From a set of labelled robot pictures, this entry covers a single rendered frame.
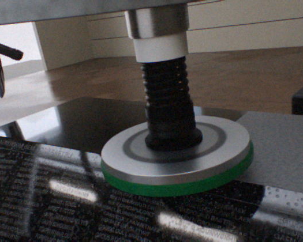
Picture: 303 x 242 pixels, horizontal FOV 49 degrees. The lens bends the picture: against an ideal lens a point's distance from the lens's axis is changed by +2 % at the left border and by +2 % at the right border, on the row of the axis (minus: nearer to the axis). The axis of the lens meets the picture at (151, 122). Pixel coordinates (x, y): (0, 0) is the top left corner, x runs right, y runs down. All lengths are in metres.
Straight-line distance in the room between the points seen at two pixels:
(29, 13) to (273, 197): 0.37
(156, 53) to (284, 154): 0.26
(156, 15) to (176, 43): 0.04
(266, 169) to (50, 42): 8.43
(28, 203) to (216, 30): 6.81
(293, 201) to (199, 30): 7.11
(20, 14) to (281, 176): 0.38
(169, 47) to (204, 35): 7.05
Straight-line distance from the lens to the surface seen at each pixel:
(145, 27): 0.41
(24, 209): 0.73
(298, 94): 1.15
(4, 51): 1.20
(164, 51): 0.41
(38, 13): 0.41
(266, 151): 0.56
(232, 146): 0.44
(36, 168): 0.74
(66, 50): 9.07
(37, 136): 0.82
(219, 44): 7.34
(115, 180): 0.43
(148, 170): 0.40
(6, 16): 0.42
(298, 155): 0.55
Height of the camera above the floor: 1.06
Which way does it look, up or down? 19 degrees down
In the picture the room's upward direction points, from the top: 9 degrees counter-clockwise
